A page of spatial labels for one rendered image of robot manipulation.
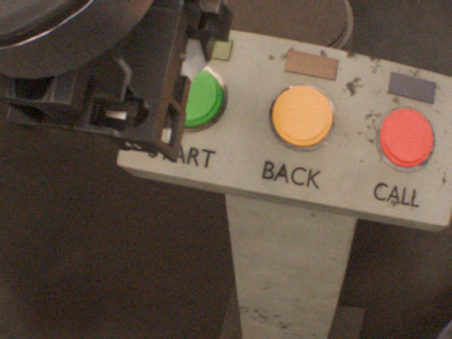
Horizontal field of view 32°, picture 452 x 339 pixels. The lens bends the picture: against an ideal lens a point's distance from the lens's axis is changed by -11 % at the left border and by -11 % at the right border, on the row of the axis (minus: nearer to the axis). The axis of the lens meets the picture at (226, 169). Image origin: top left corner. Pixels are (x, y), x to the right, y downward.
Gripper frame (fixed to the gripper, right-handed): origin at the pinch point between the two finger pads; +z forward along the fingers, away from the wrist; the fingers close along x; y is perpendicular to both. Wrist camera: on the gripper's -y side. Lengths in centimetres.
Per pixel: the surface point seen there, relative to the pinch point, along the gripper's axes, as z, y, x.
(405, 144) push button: 9.2, 1.2, 14.5
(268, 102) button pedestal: 10.3, -0.2, 4.6
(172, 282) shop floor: 69, 14, -11
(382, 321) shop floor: 69, 15, 19
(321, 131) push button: 9.4, 1.4, 8.5
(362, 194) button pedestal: 10.3, 4.9, 11.9
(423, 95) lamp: 10.1, -2.7, 15.6
